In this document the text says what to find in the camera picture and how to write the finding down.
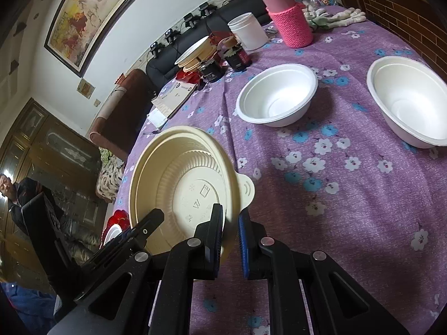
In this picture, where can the purple floral tablecloth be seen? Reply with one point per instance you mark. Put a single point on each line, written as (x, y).
(314, 181)

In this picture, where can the black round jar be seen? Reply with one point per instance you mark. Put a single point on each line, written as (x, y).
(211, 73)

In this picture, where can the black chair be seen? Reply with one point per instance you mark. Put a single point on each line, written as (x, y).
(42, 226)

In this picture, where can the white shallow bowl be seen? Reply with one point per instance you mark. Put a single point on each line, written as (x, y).
(190, 51)

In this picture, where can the thermos with pink knitted sleeve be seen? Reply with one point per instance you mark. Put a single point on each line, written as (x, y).
(290, 24)

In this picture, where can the wooden glass door cabinet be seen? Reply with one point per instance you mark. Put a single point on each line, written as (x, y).
(63, 146)

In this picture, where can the pair of white gloves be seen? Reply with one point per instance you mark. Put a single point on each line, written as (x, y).
(345, 17)

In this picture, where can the red glass plate with sticker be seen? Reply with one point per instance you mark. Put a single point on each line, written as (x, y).
(120, 218)

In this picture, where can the large framed painting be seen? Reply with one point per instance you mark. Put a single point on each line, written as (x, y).
(83, 17)

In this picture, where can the small framed wall picture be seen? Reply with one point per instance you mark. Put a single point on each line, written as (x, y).
(86, 89)

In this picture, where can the leaf patterned blanket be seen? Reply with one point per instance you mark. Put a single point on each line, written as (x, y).
(110, 178)

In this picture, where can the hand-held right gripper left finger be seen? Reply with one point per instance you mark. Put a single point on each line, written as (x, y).
(213, 247)

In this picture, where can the beige plastic bowl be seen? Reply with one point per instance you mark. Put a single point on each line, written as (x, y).
(167, 167)

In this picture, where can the white paper notepad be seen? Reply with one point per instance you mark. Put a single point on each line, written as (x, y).
(157, 118)

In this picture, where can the black camera device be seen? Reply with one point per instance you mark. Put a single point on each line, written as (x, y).
(172, 35)
(206, 8)
(156, 49)
(190, 20)

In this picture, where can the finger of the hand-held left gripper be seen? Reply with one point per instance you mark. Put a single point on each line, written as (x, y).
(118, 236)
(148, 226)

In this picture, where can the brown armchair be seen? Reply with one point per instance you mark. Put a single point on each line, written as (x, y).
(122, 118)

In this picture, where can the white foam bowl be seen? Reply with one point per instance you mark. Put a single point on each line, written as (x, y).
(401, 94)
(276, 90)
(112, 233)

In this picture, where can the beige stacked bowl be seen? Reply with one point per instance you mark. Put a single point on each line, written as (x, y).
(206, 54)

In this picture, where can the black leather sofa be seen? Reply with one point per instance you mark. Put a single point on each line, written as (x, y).
(181, 42)

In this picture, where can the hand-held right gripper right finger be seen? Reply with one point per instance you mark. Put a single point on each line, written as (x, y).
(244, 247)

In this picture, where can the beige booklet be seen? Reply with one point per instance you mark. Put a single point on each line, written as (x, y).
(176, 94)

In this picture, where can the white plastic jar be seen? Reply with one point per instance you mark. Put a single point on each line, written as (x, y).
(248, 31)

